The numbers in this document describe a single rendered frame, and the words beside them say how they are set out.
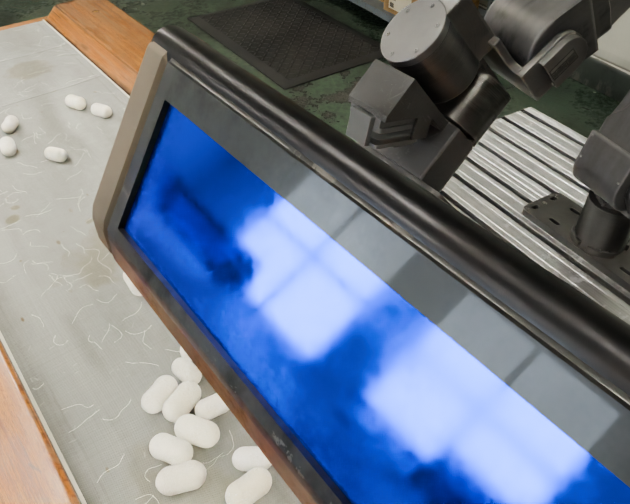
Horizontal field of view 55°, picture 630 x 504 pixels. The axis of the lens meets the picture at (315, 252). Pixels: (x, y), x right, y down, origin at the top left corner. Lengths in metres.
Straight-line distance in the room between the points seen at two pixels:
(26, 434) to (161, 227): 0.37
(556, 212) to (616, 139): 0.17
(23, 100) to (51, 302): 0.45
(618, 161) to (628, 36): 1.99
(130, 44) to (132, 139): 0.90
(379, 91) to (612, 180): 0.35
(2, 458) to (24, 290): 0.21
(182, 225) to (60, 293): 0.50
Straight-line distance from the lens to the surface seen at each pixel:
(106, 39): 1.13
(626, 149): 0.74
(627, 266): 0.83
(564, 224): 0.86
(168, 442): 0.51
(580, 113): 2.61
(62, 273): 0.69
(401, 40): 0.50
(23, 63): 1.16
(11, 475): 0.53
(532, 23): 0.54
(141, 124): 0.20
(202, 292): 0.17
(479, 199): 0.88
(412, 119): 0.48
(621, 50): 2.73
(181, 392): 0.53
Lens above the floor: 1.19
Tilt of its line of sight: 42 degrees down
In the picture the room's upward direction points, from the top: straight up
